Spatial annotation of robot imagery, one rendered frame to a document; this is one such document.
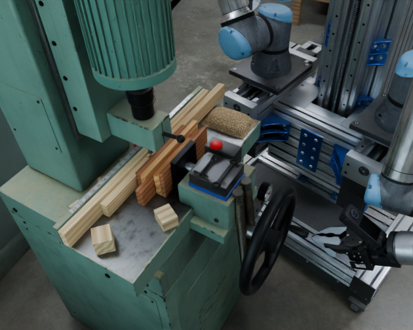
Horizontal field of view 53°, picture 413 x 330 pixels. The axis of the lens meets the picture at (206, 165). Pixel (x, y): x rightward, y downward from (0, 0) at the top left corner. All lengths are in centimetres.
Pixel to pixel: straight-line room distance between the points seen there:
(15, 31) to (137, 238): 50
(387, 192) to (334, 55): 64
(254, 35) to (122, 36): 69
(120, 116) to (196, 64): 224
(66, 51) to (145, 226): 41
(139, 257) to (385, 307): 128
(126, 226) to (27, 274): 119
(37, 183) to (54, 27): 53
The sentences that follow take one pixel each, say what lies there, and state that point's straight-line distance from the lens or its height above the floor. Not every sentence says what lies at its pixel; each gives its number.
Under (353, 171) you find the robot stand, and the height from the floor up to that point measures 72.
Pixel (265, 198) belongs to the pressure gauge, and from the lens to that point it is 132.
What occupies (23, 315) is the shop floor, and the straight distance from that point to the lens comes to 203.
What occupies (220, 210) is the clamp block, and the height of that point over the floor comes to 94.
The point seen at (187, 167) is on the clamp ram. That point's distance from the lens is 100.
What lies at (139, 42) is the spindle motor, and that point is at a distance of 79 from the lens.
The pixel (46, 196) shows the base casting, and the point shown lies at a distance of 125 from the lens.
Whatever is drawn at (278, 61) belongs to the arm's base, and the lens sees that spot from 154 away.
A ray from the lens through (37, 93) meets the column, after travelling 103.
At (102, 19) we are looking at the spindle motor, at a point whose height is 134.
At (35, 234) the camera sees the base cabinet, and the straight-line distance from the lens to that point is 137.
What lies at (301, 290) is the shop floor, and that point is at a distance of 192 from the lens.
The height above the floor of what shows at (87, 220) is 93.
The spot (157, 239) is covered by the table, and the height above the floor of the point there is 90.
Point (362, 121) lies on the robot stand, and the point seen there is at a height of 82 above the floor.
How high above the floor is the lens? 167
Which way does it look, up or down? 45 degrees down
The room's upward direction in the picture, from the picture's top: 3 degrees counter-clockwise
